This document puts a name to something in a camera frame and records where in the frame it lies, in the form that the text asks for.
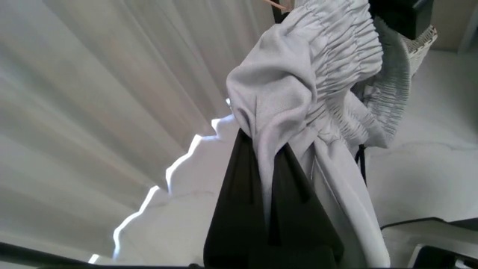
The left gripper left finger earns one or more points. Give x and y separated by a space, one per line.
235 216

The white curtain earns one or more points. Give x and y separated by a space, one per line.
93 93

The pink clothes hanger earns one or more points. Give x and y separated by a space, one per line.
276 4

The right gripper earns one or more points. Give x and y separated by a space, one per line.
403 15

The pale grey shorts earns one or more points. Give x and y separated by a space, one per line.
284 93

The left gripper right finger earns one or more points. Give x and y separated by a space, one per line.
302 224

